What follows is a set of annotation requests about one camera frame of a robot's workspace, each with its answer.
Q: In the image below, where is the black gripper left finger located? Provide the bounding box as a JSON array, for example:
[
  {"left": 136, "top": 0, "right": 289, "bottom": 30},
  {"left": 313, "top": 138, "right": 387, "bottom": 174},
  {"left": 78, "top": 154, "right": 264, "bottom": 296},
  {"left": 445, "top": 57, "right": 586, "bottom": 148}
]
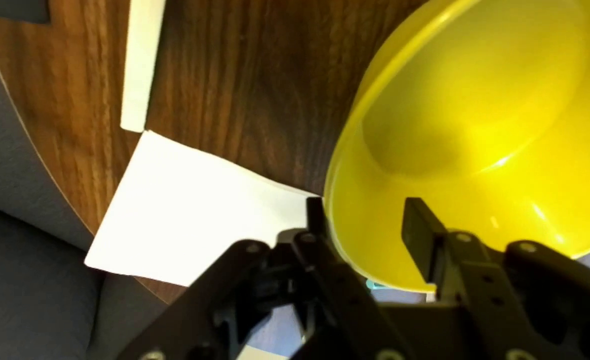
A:
[{"left": 117, "top": 197, "right": 403, "bottom": 360}]

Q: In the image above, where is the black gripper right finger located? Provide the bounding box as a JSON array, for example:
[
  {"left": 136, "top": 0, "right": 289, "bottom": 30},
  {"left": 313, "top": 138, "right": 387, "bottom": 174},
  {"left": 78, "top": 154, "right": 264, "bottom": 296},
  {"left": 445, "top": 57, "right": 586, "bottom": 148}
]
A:
[{"left": 401, "top": 197, "right": 590, "bottom": 360}]

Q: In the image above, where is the yellow plastic bowl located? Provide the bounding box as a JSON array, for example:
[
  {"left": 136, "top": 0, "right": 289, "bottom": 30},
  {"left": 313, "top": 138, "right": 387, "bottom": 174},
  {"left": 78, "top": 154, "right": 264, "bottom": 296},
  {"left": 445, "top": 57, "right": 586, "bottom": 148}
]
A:
[{"left": 325, "top": 0, "right": 590, "bottom": 291}]

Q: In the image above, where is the flat white paper napkin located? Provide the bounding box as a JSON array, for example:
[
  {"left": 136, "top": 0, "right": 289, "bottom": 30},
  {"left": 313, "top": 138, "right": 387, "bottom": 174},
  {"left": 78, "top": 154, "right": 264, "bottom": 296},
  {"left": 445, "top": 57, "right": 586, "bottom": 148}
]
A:
[{"left": 85, "top": 129, "right": 313, "bottom": 288}]

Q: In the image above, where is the dark grey sofa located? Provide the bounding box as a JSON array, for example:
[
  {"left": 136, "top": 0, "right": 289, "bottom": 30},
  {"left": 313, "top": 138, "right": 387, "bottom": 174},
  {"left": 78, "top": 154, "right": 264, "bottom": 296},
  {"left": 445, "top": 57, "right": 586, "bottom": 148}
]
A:
[{"left": 0, "top": 79, "right": 165, "bottom": 360}]

